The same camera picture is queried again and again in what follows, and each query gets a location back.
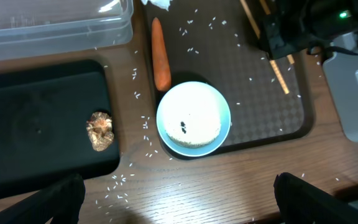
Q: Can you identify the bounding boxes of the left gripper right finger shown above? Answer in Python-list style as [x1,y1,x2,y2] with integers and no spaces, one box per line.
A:
[273,172,358,224]

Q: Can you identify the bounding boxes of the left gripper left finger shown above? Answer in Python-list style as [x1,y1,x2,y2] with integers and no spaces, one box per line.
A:
[0,174,86,224]

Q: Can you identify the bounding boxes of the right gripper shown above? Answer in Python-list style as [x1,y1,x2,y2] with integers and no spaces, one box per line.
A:
[273,0,337,54]

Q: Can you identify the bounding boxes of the brown food scrap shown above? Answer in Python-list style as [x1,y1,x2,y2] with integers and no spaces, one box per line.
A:
[86,111,114,152]

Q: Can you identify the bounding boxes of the pile of white rice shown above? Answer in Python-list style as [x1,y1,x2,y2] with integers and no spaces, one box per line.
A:
[160,82,222,148]

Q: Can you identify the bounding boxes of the light blue rice bowl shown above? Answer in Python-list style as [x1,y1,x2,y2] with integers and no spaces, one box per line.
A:
[156,82,231,157]

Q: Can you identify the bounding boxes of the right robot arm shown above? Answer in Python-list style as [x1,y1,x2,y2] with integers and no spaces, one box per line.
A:
[259,0,358,60]

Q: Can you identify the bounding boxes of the black plastic tray bin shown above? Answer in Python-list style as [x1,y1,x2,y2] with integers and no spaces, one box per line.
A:
[0,60,120,199]

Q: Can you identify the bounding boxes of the brown serving tray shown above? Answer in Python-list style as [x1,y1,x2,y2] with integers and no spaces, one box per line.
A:
[142,0,314,154]

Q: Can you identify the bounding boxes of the crumpled white napkin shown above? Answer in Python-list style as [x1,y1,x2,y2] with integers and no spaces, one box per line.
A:
[141,0,172,11]

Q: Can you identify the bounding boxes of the orange carrot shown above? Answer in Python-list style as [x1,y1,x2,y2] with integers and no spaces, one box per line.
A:
[152,17,172,92]

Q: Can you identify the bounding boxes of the clear plastic bin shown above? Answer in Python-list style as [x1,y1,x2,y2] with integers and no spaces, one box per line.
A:
[0,0,134,61]

